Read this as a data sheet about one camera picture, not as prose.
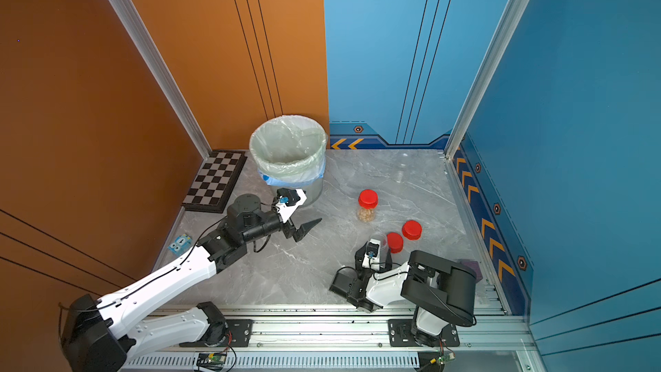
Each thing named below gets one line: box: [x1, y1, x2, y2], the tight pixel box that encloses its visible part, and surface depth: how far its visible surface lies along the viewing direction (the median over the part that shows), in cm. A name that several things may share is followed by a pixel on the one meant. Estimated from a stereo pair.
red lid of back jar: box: [358, 188, 379, 210], surface depth 91 cm
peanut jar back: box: [356, 205, 377, 224], surface depth 98 cm
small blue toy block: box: [166, 233, 193, 256], surface depth 92 cm
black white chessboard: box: [181, 149, 248, 214], surface depth 107 cm
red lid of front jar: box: [401, 219, 423, 241], surface depth 95 cm
